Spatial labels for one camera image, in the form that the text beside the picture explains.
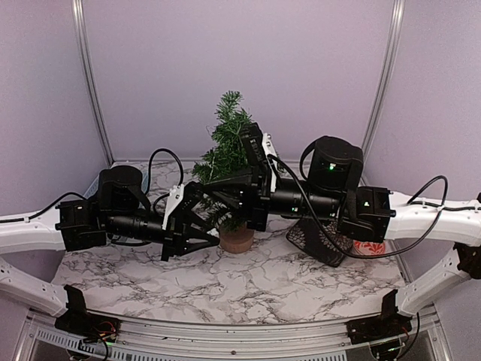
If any left aluminium frame post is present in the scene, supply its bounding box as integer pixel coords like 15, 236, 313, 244
71, 0, 114, 165

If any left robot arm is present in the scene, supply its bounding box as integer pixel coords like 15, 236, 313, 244
1, 165, 219, 261

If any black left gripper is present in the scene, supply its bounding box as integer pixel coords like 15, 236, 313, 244
106, 209, 222, 263

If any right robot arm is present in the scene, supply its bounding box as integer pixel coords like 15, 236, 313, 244
176, 134, 480, 337

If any aluminium frame post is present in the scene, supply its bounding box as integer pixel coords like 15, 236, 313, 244
362, 0, 406, 166
71, 0, 114, 165

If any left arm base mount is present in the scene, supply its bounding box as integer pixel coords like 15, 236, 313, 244
55, 311, 120, 343

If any red white patterned bowl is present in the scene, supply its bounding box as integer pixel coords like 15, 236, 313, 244
353, 241, 386, 256

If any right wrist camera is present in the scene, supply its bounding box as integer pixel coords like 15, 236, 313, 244
240, 123, 277, 171

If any small green christmas tree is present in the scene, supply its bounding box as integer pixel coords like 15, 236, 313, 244
192, 90, 254, 254

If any clear string ornament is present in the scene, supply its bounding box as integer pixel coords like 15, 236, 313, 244
204, 123, 241, 185

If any aluminium front rail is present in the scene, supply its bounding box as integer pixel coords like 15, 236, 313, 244
12, 306, 452, 360

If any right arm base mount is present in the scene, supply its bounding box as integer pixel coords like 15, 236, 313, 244
346, 315, 412, 344

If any black floral rectangular plate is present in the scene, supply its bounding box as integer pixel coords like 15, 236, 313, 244
286, 218, 353, 268

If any light blue plastic basket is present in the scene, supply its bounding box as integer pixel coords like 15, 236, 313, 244
83, 179, 98, 199

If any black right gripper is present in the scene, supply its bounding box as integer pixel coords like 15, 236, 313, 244
203, 166, 343, 234

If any right aluminium frame post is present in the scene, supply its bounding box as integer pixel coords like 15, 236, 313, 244
362, 0, 406, 166

